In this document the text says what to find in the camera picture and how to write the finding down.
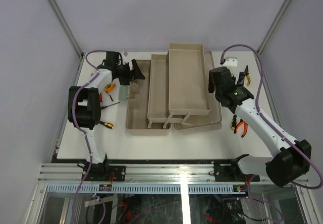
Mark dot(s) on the grey-green toolbox latch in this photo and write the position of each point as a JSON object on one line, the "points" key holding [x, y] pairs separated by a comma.
{"points": [[123, 92]]}

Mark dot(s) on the red-handled long screwdriver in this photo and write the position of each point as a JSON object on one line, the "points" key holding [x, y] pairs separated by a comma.
{"points": [[106, 106]]}

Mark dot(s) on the yellow-black stubby screwdriver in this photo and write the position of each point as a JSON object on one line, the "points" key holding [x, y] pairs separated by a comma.
{"points": [[107, 125]]}

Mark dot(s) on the orange tape measure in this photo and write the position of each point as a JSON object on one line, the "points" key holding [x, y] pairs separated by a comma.
{"points": [[108, 90]]}

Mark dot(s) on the yellow needle-nose pliers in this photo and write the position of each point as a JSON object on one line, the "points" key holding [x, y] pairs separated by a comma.
{"points": [[247, 75]]}

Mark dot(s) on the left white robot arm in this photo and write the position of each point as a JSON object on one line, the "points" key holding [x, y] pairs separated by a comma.
{"points": [[84, 109]]}

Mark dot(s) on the aluminium mounting rail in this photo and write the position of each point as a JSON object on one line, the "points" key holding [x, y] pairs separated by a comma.
{"points": [[137, 173]]}

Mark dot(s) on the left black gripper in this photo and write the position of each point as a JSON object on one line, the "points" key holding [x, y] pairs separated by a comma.
{"points": [[135, 73]]}

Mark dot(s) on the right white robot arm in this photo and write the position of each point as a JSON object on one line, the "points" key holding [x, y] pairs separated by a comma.
{"points": [[289, 157]]}

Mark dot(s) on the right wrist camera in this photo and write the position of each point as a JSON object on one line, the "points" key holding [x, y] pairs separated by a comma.
{"points": [[232, 64]]}

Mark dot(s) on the aluminium frame post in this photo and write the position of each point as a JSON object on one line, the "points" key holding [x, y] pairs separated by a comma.
{"points": [[65, 27], [278, 17]]}

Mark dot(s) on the right aluminium frame post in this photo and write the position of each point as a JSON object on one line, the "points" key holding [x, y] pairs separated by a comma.
{"points": [[278, 17]]}

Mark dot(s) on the yellow-black right screwdriver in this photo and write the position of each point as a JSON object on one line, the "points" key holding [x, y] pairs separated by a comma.
{"points": [[234, 122]]}

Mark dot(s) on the slotted cable duct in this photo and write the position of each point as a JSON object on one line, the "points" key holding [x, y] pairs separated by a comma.
{"points": [[123, 188]]}

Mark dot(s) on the beige toolbox with smoky lid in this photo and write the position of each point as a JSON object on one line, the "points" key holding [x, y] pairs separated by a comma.
{"points": [[174, 93]]}

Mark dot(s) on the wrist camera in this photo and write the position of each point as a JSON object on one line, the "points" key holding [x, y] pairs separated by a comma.
{"points": [[124, 55], [232, 64]]}

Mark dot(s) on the left aluminium frame post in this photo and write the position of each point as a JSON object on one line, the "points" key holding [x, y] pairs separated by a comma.
{"points": [[65, 27]]}

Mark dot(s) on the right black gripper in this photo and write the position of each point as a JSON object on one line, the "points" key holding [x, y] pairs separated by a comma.
{"points": [[211, 88]]}

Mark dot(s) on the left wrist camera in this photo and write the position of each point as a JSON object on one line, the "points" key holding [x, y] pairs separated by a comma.
{"points": [[124, 55]]}

